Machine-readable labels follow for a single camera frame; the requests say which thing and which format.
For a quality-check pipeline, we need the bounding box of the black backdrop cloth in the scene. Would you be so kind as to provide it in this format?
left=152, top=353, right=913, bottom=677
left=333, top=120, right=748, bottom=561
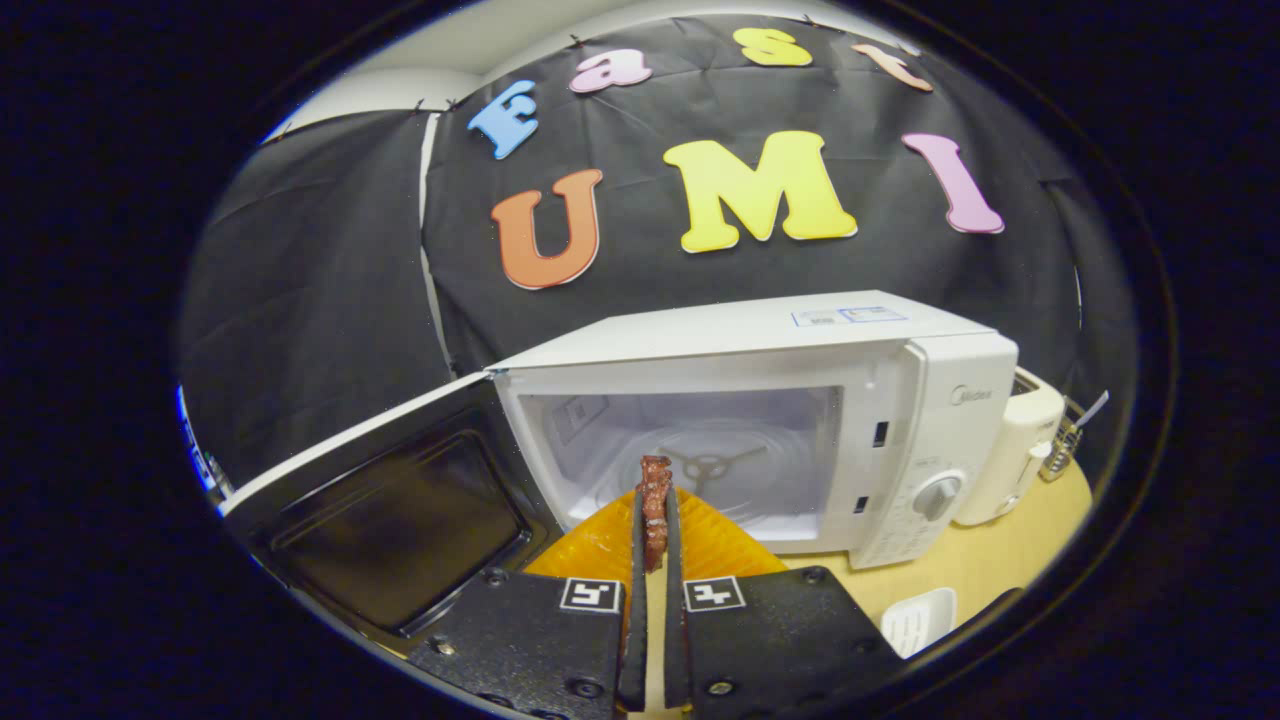
left=180, top=15, right=1141, bottom=493

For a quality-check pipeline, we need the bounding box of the white rectangular dish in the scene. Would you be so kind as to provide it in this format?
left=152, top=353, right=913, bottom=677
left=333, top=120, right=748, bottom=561
left=879, top=586, right=960, bottom=660

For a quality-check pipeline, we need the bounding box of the red meat slice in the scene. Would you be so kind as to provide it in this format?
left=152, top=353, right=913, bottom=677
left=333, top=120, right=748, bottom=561
left=637, top=455, right=674, bottom=574

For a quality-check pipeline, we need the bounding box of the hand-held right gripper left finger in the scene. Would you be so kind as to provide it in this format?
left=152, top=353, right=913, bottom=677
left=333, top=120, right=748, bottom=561
left=408, top=488, right=651, bottom=720

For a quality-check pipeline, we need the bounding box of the white microwave oven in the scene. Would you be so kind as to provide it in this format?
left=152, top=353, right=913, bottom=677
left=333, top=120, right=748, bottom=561
left=220, top=290, right=1021, bottom=641

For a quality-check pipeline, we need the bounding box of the wire mesh cutlery holder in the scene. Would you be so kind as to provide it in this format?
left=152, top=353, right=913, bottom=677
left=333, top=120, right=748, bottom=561
left=1040, top=395, right=1088, bottom=483

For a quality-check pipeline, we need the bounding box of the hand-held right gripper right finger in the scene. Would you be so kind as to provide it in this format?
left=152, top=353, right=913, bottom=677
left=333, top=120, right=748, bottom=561
left=663, top=487, right=907, bottom=720

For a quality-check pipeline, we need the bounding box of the white toaster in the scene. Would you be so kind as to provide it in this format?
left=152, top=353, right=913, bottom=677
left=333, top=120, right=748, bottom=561
left=953, top=367, right=1067, bottom=529

